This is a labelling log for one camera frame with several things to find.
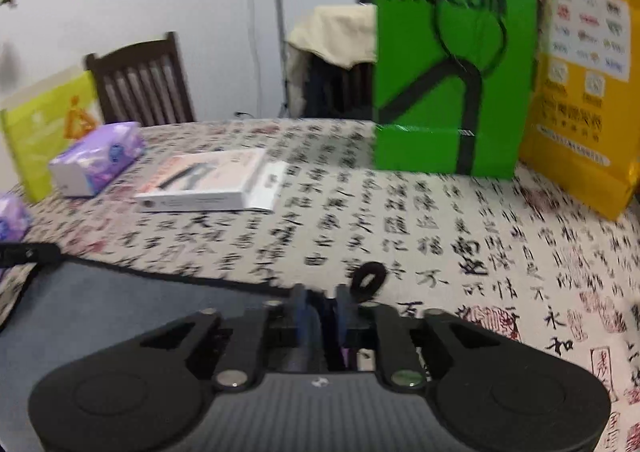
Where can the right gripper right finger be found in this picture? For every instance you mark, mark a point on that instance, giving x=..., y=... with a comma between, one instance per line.
x=490, y=392

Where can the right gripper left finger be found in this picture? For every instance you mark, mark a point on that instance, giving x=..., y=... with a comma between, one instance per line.
x=149, y=392

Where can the purple grey microfibre towel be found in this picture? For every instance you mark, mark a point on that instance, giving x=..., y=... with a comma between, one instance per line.
x=76, y=309

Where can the near purple tissue pack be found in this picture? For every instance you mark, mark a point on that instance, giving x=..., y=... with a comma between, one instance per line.
x=15, y=220

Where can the purple tissue pack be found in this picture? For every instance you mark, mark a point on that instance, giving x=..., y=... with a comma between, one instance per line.
x=15, y=220
x=84, y=169

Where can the far purple tissue pack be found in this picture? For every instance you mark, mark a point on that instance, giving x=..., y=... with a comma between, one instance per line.
x=84, y=169

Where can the yellow green paper bag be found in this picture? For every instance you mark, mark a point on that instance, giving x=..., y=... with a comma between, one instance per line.
x=41, y=121

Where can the calligraphy print tablecloth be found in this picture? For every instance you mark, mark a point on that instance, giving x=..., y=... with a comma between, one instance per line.
x=520, y=257

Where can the dark wooden chair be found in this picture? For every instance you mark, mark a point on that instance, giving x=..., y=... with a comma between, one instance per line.
x=142, y=82

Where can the white flat product box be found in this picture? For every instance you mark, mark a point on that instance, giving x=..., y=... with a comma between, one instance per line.
x=220, y=181

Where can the yellow printed plastic bag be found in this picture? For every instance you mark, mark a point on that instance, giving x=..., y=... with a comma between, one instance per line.
x=582, y=129

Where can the chair with cream cloth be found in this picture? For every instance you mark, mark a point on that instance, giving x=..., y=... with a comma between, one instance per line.
x=331, y=58

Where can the green mucun paper bag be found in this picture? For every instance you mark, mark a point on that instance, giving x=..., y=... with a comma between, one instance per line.
x=451, y=84

